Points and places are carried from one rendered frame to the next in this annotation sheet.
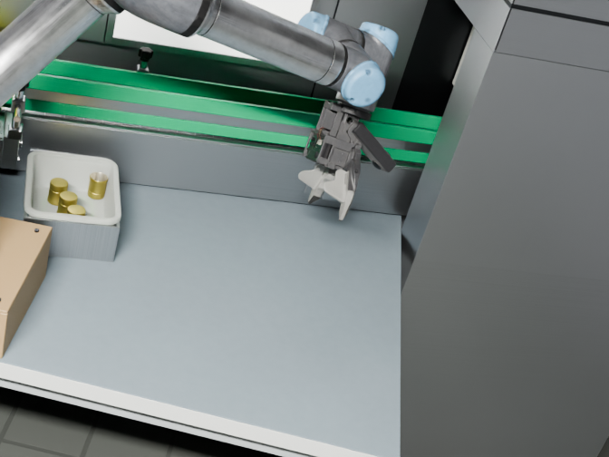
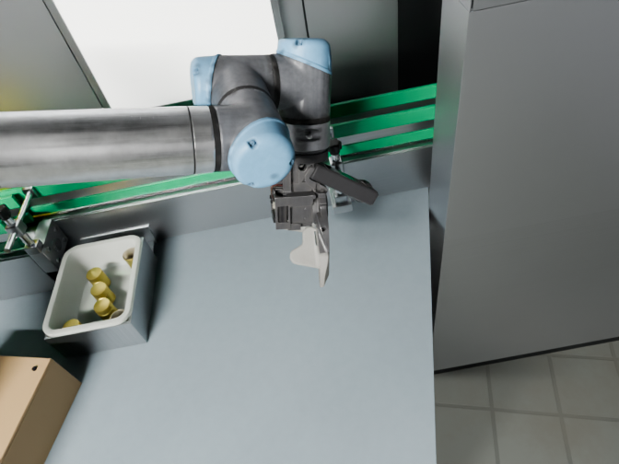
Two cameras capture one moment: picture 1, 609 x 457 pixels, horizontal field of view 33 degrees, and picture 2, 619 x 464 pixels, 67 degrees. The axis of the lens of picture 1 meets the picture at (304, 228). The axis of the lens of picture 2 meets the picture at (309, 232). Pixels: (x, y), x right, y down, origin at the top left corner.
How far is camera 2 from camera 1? 127 cm
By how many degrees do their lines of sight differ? 23
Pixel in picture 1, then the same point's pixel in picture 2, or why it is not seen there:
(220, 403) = not seen: outside the picture
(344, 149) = (304, 204)
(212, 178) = (239, 212)
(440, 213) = (458, 199)
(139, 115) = (148, 185)
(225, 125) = not seen: hidden behind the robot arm
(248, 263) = (274, 302)
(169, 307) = (192, 392)
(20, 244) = (15, 393)
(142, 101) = not seen: hidden behind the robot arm
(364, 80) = (252, 156)
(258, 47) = (61, 176)
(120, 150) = (150, 217)
